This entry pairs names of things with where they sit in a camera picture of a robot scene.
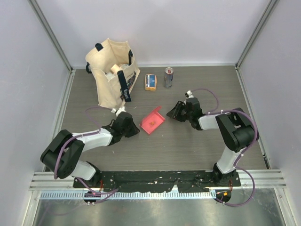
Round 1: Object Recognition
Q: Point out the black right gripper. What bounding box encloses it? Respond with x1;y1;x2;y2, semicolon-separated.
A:
167;101;193;122

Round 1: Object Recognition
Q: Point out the pink paper box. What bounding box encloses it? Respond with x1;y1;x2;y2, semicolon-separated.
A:
140;106;166;135

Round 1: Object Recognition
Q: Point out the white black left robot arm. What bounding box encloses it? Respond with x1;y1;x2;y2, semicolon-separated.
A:
40;112;140;188

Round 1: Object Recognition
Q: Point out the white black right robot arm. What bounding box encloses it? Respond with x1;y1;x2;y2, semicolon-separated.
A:
166;97;259;186

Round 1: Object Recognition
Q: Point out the silver energy drink can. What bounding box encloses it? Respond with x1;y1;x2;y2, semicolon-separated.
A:
164;67;174;88

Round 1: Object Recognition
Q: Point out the orange sponge blue label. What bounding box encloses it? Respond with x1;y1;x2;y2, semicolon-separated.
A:
144;74;157;91

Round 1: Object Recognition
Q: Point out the clear plastic bottle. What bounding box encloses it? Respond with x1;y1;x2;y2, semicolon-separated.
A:
106;72;118;81

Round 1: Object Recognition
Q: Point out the beige canvas tote bag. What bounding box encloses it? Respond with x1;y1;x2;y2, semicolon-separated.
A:
85;39;140;108

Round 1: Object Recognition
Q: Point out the cream lotion bottle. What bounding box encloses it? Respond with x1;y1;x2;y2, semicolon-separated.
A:
110;64;122;74

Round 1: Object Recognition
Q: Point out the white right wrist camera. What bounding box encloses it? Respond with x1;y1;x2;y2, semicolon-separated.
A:
185;90;194;99

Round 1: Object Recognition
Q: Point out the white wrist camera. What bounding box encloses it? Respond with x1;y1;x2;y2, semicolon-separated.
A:
185;90;194;99
111;106;126;117

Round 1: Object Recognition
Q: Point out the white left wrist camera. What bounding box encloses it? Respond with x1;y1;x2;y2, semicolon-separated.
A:
111;106;126;117

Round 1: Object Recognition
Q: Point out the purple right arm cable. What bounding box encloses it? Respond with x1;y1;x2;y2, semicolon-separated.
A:
191;88;258;170

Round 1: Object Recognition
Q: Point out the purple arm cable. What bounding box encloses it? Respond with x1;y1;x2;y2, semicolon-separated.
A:
191;88;258;170
54;106;113;179

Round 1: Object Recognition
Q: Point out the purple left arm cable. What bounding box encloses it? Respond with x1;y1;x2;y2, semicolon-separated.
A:
54;106;113;179

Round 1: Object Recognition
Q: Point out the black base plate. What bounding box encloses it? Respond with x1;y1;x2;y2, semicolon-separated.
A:
73;170;241;193

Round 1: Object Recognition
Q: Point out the aluminium front rail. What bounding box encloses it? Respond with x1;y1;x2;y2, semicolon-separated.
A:
30;169;286;193

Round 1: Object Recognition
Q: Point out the slotted cable duct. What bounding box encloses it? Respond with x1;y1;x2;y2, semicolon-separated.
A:
40;190;216;200

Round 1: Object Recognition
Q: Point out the aluminium corner post right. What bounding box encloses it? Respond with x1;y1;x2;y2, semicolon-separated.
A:
235;0;279;70

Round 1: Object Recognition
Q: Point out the aluminium corner post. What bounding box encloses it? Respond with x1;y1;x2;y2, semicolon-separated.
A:
28;0;72;73
235;0;279;70

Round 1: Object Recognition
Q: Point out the aluminium corner post left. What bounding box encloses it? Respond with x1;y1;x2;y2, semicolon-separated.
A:
28;0;72;73

